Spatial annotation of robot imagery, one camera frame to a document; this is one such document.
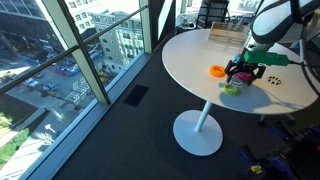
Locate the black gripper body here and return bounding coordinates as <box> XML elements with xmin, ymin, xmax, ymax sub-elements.
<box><xmin>224</xmin><ymin>59</ymin><xmax>268</xmax><ymax>76</ymax></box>

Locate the clear plastic ring with beads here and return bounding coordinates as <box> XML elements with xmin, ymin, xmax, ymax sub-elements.
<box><xmin>231</xmin><ymin>77</ymin><xmax>245</xmax><ymax>87</ymax></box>

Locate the wooden tray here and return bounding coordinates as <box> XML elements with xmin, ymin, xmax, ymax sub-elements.
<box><xmin>208</xmin><ymin>21</ymin><xmax>251</xmax><ymax>46</ymax></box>

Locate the black chair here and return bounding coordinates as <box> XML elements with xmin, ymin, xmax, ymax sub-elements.
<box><xmin>195</xmin><ymin>0</ymin><xmax>231</xmax><ymax>29</ymax></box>

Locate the blue black clamp equipment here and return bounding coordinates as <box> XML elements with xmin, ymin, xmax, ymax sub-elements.
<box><xmin>237</xmin><ymin>123</ymin><xmax>320</xmax><ymax>180</ymax></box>

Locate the black floor vent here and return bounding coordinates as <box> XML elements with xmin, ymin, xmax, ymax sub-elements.
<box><xmin>123</xmin><ymin>84</ymin><xmax>150</xmax><ymax>108</ymax></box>

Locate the pink ring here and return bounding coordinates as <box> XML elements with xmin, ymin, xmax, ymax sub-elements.
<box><xmin>236</xmin><ymin>71</ymin><xmax>254</xmax><ymax>83</ymax></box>

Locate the small black white striped ring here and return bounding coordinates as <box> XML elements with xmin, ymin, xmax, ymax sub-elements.
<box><xmin>266</xmin><ymin>75</ymin><xmax>282</xmax><ymax>86</ymax></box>

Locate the green bumpy ring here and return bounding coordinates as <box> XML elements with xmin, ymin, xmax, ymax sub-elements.
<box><xmin>223</xmin><ymin>83</ymin><xmax>240</xmax><ymax>96</ymax></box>

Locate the orange ring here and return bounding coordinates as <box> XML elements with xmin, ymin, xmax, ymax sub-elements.
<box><xmin>209</xmin><ymin>65</ymin><xmax>227</xmax><ymax>78</ymax></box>

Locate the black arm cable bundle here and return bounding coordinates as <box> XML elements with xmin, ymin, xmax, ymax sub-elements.
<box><xmin>288</xmin><ymin>9</ymin><xmax>320</xmax><ymax>98</ymax></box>

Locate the white table pedestal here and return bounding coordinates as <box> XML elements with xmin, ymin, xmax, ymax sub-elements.
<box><xmin>172</xmin><ymin>100</ymin><xmax>224</xmax><ymax>157</ymax></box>

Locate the dark window frame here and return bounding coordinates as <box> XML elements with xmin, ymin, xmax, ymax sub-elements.
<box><xmin>0</xmin><ymin>0</ymin><xmax>178</xmax><ymax>180</ymax></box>

